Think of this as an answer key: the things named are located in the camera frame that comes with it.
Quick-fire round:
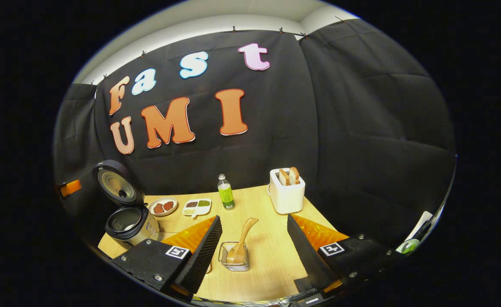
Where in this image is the black rice cooker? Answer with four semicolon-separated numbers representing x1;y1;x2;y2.
92;159;160;250

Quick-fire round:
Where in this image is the wooden spoon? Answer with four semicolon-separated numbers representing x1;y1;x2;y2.
227;217;259;264

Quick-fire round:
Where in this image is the wire chopstick holder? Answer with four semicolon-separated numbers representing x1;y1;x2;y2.
218;241;251;272

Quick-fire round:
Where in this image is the white toaster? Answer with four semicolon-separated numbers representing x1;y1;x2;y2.
268;168;306;214

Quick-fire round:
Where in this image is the round plate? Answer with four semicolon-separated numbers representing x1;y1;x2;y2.
148;197;178;217

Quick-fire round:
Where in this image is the black backdrop cloth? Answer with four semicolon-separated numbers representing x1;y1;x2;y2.
53;19;457;256

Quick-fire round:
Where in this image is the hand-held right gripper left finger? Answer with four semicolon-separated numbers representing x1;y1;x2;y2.
111;215;223;302

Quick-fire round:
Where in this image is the white sheet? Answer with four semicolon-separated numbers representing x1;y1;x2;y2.
405;211;434;241

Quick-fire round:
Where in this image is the green and white bowl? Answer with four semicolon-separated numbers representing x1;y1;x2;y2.
398;239;420;254

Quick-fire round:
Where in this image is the green label bottle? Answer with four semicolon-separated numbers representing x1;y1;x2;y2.
217;174;236;211

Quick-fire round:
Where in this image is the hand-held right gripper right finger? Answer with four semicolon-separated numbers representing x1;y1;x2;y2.
287;214;405;299

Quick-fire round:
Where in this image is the white divided dish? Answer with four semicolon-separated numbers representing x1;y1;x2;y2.
182;198;212;218

